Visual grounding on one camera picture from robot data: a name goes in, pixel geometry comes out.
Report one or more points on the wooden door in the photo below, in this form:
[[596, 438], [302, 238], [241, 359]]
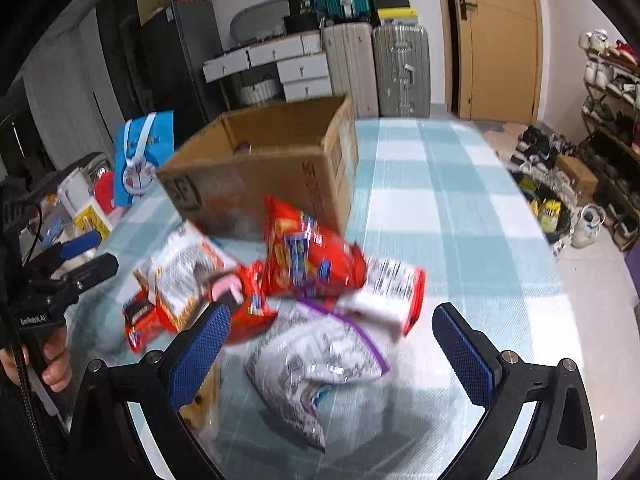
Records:
[[495, 40]]

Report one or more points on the pile of shoes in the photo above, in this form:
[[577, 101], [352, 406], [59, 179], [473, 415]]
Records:
[[540, 160]]

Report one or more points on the black printed box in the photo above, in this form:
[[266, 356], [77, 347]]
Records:
[[300, 0]]

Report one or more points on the person's left hand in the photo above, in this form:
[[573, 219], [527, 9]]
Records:
[[56, 367]]

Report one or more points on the beige suitcase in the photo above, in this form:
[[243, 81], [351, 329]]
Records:
[[350, 65]]

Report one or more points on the small red dark packet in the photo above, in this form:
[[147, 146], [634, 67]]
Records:
[[140, 320]]

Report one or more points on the yellow white box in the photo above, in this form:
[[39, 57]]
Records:
[[92, 220]]

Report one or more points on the yellow black box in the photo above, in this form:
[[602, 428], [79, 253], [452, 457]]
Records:
[[395, 15]]

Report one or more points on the brown cardboard box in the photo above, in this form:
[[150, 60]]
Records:
[[250, 180]]

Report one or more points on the red round container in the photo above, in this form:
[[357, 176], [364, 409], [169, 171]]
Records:
[[105, 190]]

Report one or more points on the yellow black bag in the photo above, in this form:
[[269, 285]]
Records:
[[549, 215]]

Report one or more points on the orange white snack packet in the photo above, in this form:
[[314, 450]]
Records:
[[180, 275]]

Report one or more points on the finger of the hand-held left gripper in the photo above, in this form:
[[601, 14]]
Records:
[[80, 242], [92, 267]]

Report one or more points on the white kettle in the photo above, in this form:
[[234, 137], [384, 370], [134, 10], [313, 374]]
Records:
[[72, 192]]

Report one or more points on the white sneaker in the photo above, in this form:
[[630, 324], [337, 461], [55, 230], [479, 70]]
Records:
[[587, 225]]

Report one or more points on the large red snack bag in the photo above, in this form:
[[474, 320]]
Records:
[[300, 255]]

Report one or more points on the white wicker basket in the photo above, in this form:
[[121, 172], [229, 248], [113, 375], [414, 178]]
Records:
[[257, 91]]

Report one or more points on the shoe rack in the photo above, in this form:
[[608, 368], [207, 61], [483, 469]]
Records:
[[612, 135]]

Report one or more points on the white drawer unit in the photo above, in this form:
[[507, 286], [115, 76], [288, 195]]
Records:
[[300, 70]]

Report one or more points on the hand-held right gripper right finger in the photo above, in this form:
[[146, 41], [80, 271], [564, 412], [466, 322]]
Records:
[[465, 355]]

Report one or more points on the white purple-edged snack bag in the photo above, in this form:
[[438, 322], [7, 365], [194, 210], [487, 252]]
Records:
[[310, 355]]

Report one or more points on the clear yellow snack packet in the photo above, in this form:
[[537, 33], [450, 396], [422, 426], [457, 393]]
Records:
[[205, 410]]

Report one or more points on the dark grey fridge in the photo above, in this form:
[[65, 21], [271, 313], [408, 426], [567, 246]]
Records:
[[175, 55]]

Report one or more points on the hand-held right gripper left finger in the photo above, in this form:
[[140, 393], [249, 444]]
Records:
[[200, 355]]

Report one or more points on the white red snack packet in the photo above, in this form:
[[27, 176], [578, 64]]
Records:
[[390, 290]]

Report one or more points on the blue cartoon bag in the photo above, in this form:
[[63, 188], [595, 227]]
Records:
[[145, 160]]

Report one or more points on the silver suitcase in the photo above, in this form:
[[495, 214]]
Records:
[[402, 70]]

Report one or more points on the grey oval tub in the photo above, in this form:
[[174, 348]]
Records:
[[257, 20]]

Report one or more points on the red cookie packet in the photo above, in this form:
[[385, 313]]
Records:
[[247, 300]]

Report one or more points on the small cardboard box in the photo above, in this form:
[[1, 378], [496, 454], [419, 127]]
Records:
[[577, 177]]

